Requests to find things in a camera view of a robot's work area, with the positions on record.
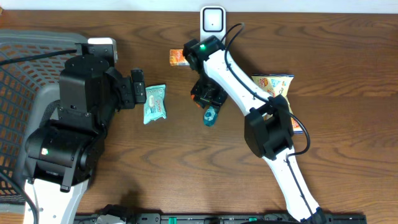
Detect blue Listerine mouthwash bottle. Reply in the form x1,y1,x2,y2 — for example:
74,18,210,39
203,106,219,127

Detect mint green wipes pack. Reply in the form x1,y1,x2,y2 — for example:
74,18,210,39
143,84,167,124

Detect orange snack packet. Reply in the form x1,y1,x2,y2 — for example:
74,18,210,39
169,49,189,66

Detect cream snack chips bag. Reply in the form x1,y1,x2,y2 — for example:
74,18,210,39
251,73,304,135

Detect orange Top chocolate bar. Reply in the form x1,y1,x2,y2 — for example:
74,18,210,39
191,95,202,108

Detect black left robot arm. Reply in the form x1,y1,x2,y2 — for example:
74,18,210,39
24,38,146,223

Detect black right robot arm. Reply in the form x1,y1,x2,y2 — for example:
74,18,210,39
183,35,327,223

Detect white barcode scanner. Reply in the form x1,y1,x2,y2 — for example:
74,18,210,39
200,6,226,41

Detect grey plastic shopping basket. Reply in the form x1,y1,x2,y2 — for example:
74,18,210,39
0,29,94,214

